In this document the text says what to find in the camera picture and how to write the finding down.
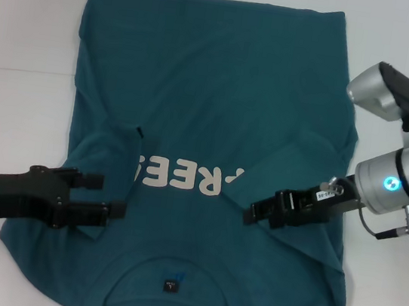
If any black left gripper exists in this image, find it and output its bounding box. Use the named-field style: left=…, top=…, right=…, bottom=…
left=0, top=156, right=134, bottom=243

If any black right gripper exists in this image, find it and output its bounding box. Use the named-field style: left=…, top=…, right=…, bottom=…
left=241, top=161, right=365, bottom=243

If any blue FREE print t-shirt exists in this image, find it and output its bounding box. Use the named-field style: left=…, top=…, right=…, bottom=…
left=0, top=0, right=384, bottom=306

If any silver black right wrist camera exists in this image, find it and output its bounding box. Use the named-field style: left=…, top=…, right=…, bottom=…
left=341, top=57, right=409, bottom=132

